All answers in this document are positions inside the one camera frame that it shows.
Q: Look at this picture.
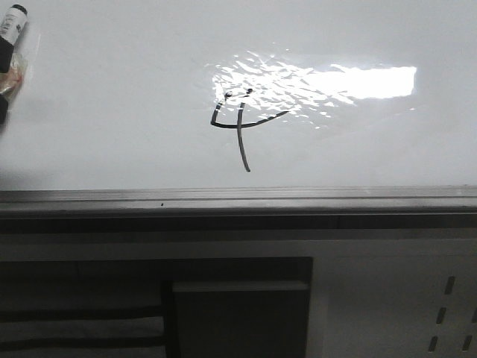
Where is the dark slatted frame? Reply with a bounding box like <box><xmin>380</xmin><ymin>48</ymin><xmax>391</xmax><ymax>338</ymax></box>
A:
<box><xmin>1</xmin><ymin>258</ymin><xmax>312</xmax><ymax>357</ymax></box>

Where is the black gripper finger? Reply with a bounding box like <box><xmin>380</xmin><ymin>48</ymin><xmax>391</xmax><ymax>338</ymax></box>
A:
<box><xmin>0</xmin><ymin>95</ymin><xmax>9</xmax><ymax>125</ymax></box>
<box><xmin>0</xmin><ymin>37</ymin><xmax>14</xmax><ymax>73</ymax></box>

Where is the white perforated metal panel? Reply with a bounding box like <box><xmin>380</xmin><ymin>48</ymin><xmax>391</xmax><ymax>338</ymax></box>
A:
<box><xmin>306</xmin><ymin>239</ymin><xmax>476</xmax><ymax>357</ymax></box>

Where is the white whiteboard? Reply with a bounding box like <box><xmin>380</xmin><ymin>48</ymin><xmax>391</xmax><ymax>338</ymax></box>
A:
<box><xmin>1</xmin><ymin>1</ymin><xmax>476</xmax><ymax>190</ymax></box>

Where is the dark grey cabinet panel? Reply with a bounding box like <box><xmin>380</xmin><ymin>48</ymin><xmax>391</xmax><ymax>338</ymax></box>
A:
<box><xmin>174</xmin><ymin>284</ymin><xmax>309</xmax><ymax>357</ymax></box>

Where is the grey metal whiteboard tray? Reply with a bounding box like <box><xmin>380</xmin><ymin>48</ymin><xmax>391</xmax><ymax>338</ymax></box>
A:
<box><xmin>1</xmin><ymin>186</ymin><xmax>476</xmax><ymax>233</ymax></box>

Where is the taped whiteboard marker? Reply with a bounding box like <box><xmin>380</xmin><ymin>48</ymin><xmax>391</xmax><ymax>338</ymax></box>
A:
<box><xmin>1</xmin><ymin>4</ymin><xmax>28</xmax><ymax>99</ymax></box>

